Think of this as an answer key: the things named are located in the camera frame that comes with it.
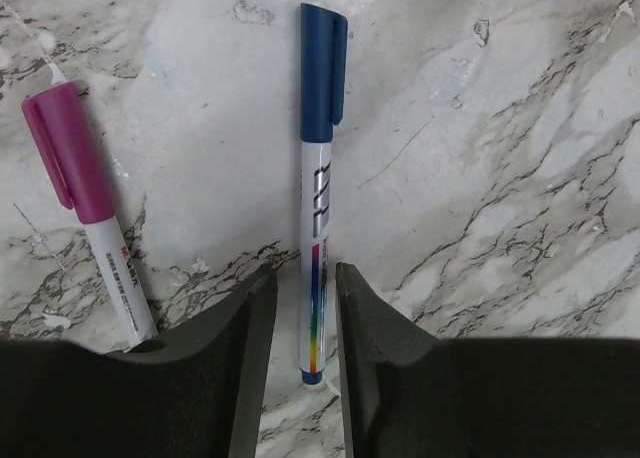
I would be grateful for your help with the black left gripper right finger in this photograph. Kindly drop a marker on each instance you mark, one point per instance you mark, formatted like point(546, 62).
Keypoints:
point(406, 393)

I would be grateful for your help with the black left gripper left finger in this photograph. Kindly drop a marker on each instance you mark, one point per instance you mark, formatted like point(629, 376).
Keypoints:
point(195, 391)

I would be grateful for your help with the white marker blue end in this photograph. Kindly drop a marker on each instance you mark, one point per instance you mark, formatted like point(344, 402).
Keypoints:
point(314, 231)

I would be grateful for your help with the purple pen cap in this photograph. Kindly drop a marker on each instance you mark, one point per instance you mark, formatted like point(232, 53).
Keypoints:
point(60, 130)

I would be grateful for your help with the white marker purple end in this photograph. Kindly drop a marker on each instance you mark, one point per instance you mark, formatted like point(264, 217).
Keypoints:
point(122, 282)

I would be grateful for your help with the blue pen cap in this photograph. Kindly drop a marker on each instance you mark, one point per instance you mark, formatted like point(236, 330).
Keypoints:
point(324, 35)

